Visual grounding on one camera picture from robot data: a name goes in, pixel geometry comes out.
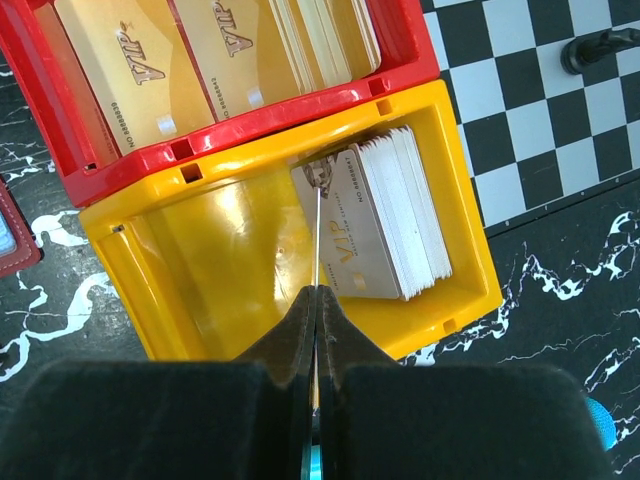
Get gold VIP credit card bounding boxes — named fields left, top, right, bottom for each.
left=54, top=0, right=214, bottom=155

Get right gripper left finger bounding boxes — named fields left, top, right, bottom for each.
left=1, top=287, right=316, bottom=479

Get checkered chessboard mat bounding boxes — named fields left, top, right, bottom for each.
left=422, top=1, right=639, bottom=236

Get yellow plastic bin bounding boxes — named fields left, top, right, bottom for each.
left=79, top=80, right=502, bottom=361

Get black chess pawn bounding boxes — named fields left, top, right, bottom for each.
left=560, top=28, right=639, bottom=75

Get red leather card holder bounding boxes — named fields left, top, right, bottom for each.
left=0, top=180, right=42, bottom=277

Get red plastic bin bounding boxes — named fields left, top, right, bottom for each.
left=1, top=1, right=440, bottom=207

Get white VIP credit card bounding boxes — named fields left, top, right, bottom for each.
left=312, top=187, right=322, bottom=289

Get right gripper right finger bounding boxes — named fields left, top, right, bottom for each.
left=315, top=286, right=613, bottom=479

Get white cards in yellow bin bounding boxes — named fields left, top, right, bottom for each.
left=291, top=125, right=453, bottom=301

